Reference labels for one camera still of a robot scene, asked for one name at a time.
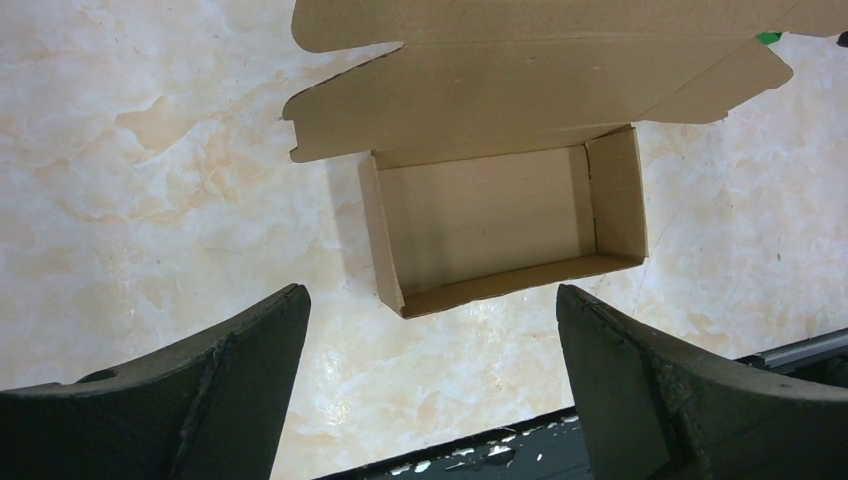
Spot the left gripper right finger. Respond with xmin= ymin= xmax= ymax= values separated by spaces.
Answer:
xmin=556 ymin=285 xmax=847 ymax=479

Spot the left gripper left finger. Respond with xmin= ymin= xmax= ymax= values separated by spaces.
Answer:
xmin=1 ymin=284 xmax=311 ymax=479

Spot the brown cardboard box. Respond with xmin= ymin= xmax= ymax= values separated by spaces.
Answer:
xmin=283 ymin=1 xmax=847 ymax=318

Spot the small green block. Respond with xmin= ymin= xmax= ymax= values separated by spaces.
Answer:
xmin=756 ymin=31 xmax=783 ymax=46

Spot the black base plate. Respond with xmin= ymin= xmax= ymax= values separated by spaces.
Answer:
xmin=327 ymin=407 xmax=593 ymax=480

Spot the aluminium frame rail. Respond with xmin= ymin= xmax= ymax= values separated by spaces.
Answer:
xmin=737 ymin=328 xmax=847 ymax=388

